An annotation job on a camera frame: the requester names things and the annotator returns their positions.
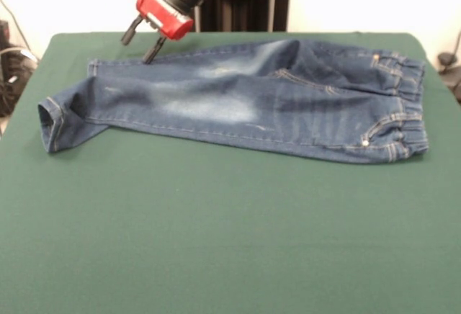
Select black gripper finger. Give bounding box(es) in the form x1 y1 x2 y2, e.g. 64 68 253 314
143 35 169 65
120 14 143 46

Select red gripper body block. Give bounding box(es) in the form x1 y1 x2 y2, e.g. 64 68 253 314
135 0 195 40

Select blue denim jeans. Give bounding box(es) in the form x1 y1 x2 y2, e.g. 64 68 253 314
37 38 431 166

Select dark green table cloth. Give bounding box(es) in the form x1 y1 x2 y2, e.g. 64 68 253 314
0 32 461 314

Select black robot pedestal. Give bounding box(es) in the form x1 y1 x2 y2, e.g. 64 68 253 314
187 0 298 33

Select thin grey cable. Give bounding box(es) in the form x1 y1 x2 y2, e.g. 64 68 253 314
0 0 37 59

